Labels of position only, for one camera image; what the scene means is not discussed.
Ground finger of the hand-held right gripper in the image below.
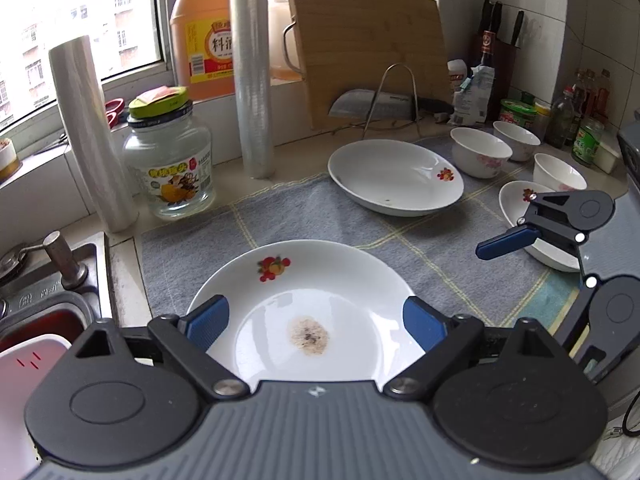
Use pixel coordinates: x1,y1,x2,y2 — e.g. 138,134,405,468
555,275,615,384
476,190,586,261

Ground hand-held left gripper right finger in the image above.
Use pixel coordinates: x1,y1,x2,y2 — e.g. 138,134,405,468
382,296,558,402

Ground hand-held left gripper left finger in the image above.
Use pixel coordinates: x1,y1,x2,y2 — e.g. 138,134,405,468
75,295,251,402

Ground white pink-floral bowl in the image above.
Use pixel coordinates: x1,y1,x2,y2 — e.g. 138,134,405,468
492,120,542,162
450,126,513,179
532,152,588,193

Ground stained white fruit-print plate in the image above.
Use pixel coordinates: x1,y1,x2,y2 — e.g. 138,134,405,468
186,240,428,381

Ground grey checked cloth mat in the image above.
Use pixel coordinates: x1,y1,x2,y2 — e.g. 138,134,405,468
140,136,620,341

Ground green lid jar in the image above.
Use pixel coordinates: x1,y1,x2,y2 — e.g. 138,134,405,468
500,99,538,133

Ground yellow lid jar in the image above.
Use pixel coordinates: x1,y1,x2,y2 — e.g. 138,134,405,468
534,102,553,142

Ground green label jar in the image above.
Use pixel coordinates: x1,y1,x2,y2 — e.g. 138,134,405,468
572,117,606,167

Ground glass bottle red cap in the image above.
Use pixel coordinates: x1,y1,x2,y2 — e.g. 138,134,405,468
545,87,576,149

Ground white box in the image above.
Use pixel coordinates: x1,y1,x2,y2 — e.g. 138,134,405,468
597,137,627,172

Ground white jacket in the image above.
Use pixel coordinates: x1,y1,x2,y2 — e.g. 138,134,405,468
594,385,640,480

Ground white plastic packet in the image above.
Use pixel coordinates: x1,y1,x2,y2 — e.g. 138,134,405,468
451,65,496,127

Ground small condiment bottle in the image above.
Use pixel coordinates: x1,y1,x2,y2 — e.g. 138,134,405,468
570,71,589,126
595,69,614,122
582,70,599,117

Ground glass jar yellow label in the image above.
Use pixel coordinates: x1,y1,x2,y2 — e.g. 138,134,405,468
122,87,213,220

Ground red and white packet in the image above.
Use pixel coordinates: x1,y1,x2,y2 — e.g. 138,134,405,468
446,59,470,111

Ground dark red knife block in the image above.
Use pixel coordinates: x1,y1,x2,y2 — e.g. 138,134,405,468
467,40,516,108

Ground steel sink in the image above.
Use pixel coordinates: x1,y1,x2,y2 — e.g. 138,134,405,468
0,242,113,361

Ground dark glass sauce bottle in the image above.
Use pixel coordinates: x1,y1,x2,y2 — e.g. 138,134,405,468
472,30,497,81

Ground white plastic container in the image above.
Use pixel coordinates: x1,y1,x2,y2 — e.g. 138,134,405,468
0,334,73,480

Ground plastic wrap roll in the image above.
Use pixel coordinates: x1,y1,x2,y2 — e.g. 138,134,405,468
48,35,140,233
229,0,276,179

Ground pink paper packet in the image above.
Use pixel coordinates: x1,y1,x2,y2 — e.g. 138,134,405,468
136,86,188,109

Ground bamboo cutting board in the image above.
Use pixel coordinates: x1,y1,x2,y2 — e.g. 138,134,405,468
282,0,451,131

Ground small tan container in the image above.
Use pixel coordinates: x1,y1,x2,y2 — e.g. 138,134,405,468
0,137,23,183

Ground orange liquid jug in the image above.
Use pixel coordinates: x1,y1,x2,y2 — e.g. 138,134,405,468
170,0,238,102

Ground black cable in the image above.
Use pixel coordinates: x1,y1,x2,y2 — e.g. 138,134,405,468
606,397,640,437

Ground metal wire knife rack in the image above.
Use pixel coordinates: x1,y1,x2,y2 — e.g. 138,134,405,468
327,62,426,138

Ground steel cleaver black handle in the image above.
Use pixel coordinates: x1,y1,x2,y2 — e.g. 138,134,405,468
327,89,456,123

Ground red-handled scissors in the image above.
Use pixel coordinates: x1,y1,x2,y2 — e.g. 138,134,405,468
104,99,127,130

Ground window with metal frame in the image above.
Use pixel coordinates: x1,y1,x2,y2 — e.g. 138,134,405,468
0,0,441,128

